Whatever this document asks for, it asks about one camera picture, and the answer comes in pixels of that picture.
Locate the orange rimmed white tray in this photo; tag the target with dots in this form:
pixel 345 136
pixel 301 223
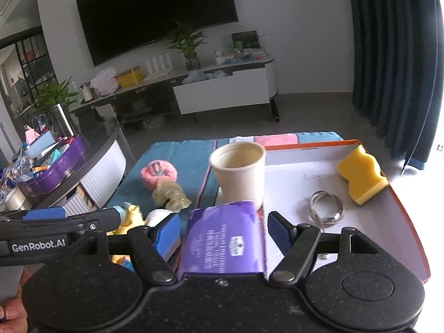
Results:
pixel 294 172

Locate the beige plush toy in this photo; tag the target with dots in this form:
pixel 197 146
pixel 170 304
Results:
pixel 170 196

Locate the blue striped towel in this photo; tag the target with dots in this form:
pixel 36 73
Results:
pixel 190 159

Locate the dark green picture box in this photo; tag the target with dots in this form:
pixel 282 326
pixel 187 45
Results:
pixel 248 40

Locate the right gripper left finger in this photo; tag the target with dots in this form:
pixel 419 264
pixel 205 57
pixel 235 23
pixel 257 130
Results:
pixel 152 247

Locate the white tv cabinet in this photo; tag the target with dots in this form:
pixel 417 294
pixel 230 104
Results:
pixel 250 82

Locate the purple tin tray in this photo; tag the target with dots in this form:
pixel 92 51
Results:
pixel 49 179

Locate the potted plant on table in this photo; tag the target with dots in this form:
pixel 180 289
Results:
pixel 52 93

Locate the dark teal curtain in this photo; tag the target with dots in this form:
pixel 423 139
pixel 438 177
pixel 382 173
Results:
pixel 398 73

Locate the round black side table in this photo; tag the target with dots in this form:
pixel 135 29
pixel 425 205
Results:
pixel 98 172

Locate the person's left hand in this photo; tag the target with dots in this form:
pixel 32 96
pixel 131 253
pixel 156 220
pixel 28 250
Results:
pixel 13 309

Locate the purple tissue pack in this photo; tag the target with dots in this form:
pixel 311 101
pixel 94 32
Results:
pixel 223 239

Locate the yellow blue knitted toy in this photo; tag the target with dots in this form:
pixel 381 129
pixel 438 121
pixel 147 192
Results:
pixel 130 217

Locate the black wall television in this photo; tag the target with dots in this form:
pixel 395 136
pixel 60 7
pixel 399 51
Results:
pixel 113 27

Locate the pink knitted plush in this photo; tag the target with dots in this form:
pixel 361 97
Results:
pixel 155 170

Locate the white wifi router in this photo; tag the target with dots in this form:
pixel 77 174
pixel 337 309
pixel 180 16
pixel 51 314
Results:
pixel 158 66

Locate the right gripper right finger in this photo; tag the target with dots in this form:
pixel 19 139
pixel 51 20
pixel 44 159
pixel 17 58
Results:
pixel 297 244

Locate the potted plant on cabinet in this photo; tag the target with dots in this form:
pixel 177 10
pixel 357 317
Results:
pixel 186 38

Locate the yellow box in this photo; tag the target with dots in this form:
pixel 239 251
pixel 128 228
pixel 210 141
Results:
pixel 129 77

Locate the yellow sponge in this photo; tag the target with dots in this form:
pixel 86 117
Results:
pixel 363 173

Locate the clear tape roll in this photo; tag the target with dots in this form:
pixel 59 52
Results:
pixel 14 200

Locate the white plastic bag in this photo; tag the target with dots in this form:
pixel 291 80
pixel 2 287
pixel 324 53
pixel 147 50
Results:
pixel 105 82

